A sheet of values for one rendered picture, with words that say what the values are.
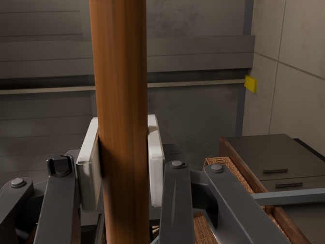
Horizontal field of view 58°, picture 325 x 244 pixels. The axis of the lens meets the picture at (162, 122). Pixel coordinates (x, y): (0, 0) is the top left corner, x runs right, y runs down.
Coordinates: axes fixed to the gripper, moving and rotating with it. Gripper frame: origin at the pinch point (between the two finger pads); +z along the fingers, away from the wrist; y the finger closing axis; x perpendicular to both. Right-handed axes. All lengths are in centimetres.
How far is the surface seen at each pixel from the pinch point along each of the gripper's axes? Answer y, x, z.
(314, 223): 70, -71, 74
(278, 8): 116, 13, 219
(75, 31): -51, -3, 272
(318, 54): 116, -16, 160
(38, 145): -103, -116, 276
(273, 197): 58, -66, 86
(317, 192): 78, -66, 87
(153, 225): 8, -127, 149
